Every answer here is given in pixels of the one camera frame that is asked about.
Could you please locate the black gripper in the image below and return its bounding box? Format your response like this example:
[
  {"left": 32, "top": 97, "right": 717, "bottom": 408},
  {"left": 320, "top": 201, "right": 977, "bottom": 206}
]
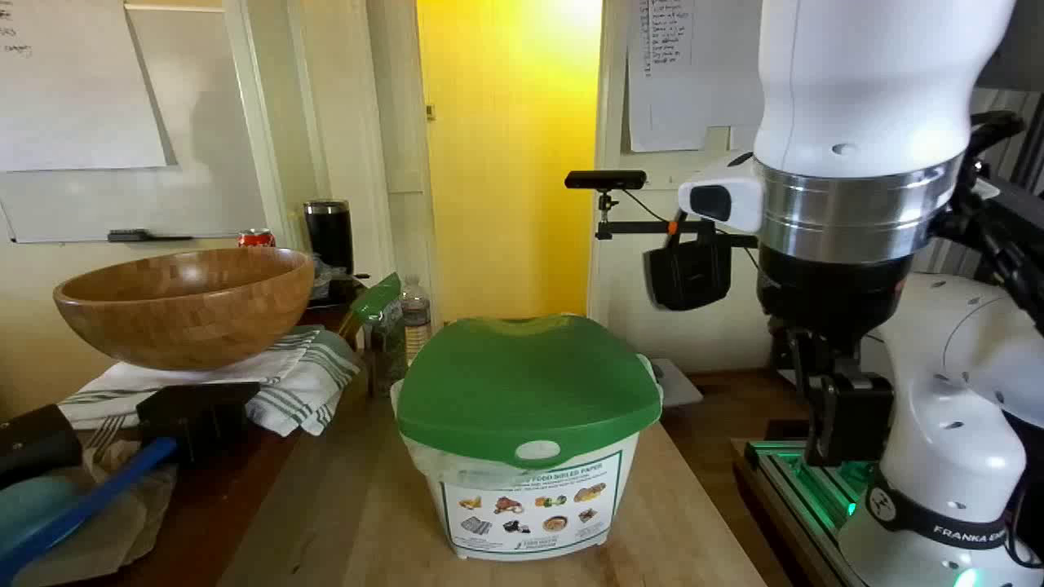
[{"left": 757, "top": 246, "right": 916, "bottom": 471}]

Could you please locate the green bin lid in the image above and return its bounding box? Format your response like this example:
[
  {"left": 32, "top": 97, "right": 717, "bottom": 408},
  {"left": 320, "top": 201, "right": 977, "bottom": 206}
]
[{"left": 391, "top": 313, "right": 664, "bottom": 473}]

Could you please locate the white compost bin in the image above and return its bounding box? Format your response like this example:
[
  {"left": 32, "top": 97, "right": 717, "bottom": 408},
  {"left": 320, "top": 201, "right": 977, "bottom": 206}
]
[{"left": 388, "top": 372, "right": 647, "bottom": 563}]

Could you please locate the green lit control box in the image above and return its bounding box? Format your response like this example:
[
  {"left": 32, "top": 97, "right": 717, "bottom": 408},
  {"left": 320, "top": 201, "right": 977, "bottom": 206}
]
[{"left": 735, "top": 434, "right": 886, "bottom": 587}]

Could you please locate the black hanging bag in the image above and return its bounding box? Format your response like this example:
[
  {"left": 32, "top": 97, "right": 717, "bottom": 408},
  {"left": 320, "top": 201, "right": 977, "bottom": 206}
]
[{"left": 638, "top": 231, "right": 735, "bottom": 313}]

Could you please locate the yellow door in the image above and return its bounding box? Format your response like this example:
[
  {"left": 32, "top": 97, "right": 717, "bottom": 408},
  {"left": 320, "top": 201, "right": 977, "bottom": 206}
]
[{"left": 413, "top": 0, "right": 603, "bottom": 326}]

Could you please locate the green snack bag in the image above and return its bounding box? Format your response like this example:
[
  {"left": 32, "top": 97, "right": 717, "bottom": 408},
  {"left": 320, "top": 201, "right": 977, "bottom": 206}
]
[{"left": 338, "top": 271, "right": 406, "bottom": 397}]

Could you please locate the black steel tumbler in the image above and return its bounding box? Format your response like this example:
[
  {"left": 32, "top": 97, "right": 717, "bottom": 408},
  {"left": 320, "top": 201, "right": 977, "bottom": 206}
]
[{"left": 300, "top": 199, "right": 355, "bottom": 277}]

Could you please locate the black brush head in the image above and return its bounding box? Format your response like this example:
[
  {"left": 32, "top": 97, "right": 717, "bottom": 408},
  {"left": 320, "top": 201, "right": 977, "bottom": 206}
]
[{"left": 134, "top": 377, "right": 265, "bottom": 473}]

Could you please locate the wooden bowl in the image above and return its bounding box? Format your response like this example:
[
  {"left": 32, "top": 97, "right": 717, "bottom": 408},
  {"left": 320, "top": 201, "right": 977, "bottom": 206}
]
[{"left": 47, "top": 246, "right": 320, "bottom": 376}]

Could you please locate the black whiteboard marker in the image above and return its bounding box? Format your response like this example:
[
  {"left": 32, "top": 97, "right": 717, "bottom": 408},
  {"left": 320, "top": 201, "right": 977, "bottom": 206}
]
[{"left": 104, "top": 225, "right": 197, "bottom": 249}]

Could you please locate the beige crumpled cloth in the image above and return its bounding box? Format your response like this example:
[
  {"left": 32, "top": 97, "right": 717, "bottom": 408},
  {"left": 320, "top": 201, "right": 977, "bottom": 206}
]
[{"left": 39, "top": 437, "right": 178, "bottom": 581}]

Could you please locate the black flat tool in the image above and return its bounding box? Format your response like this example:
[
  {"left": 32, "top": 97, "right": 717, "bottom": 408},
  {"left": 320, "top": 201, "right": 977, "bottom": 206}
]
[{"left": 0, "top": 401, "right": 87, "bottom": 493}]

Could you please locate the teal plate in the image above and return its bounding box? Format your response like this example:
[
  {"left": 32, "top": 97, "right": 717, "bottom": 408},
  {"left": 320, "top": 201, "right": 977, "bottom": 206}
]
[{"left": 0, "top": 471, "right": 84, "bottom": 562}]

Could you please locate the large white paper sheet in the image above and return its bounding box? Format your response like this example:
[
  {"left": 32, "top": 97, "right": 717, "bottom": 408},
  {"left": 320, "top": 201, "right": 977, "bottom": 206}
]
[{"left": 0, "top": 0, "right": 172, "bottom": 176}]

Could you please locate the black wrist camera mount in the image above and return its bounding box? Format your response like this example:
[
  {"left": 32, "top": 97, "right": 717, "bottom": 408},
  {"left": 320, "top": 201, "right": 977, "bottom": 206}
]
[{"left": 930, "top": 108, "right": 1044, "bottom": 326}]

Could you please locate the black stereo camera bar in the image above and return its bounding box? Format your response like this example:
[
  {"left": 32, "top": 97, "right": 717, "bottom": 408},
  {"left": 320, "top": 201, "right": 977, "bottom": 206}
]
[{"left": 560, "top": 165, "right": 649, "bottom": 197}]

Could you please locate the wall whiteboard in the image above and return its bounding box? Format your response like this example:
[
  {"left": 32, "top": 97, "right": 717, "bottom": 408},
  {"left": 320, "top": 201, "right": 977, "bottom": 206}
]
[{"left": 0, "top": 0, "right": 269, "bottom": 246}]

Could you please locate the blue tool handle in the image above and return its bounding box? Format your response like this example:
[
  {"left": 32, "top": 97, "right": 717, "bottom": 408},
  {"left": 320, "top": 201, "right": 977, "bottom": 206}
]
[{"left": 0, "top": 434, "right": 183, "bottom": 587}]

